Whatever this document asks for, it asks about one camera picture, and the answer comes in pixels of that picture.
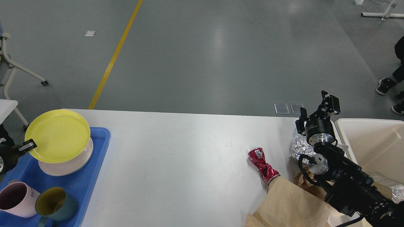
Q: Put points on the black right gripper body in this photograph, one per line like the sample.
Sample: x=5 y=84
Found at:
x=319 y=130

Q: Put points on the clear floor plate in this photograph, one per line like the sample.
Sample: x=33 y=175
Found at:
x=281 y=108
x=295 y=107

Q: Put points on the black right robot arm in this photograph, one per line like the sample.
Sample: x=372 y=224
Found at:
x=348 y=189

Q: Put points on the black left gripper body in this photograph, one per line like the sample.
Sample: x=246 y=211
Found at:
x=9 y=158

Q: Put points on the pink ribbed mug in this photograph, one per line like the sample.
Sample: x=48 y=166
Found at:
x=19 y=199

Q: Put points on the yellow plastic plate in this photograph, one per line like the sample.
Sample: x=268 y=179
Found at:
x=60 y=135

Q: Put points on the foil inside bin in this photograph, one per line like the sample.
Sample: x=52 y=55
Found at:
x=389 y=188

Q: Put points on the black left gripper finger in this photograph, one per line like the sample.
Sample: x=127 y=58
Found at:
x=28 y=144
x=22 y=152

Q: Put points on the white paper scrap on floor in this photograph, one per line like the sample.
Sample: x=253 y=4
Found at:
x=90 y=33

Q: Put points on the blue plastic tray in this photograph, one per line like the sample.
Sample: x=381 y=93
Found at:
x=79 y=184

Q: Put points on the clear floor plate left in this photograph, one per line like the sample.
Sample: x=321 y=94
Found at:
x=281 y=108

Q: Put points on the pink round plate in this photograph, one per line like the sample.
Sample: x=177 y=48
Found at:
x=68 y=167

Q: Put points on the crumpled brown paper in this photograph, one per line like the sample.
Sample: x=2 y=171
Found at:
x=303 y=183

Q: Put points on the crushed red soda can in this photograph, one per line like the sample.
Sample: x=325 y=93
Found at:
x=257 y=158

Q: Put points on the person's black sneaker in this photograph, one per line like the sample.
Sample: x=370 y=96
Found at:
x=384 y=85

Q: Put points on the white side table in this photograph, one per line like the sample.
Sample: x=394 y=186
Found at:
x=6 y=107

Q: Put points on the brown paper bag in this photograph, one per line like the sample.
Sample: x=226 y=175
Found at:
x=287 y=205

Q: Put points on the dark green mug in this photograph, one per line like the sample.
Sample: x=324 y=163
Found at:
x=56 y=204

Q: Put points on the white chair frame with casters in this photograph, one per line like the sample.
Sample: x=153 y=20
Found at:
x=7 y=63

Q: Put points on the clear floor plate right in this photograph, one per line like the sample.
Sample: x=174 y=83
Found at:
x=295 y=107

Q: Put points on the white stand base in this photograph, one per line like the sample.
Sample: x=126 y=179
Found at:
x=389 y=11

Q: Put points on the beige plastic bin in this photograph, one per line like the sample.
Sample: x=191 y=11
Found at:
x=374 y=144

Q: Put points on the crumpled aluminium foil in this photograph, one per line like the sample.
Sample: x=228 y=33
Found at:
x=299 y=146

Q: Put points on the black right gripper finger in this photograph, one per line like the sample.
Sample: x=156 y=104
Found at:
x=329 y=106
x=300 y=123

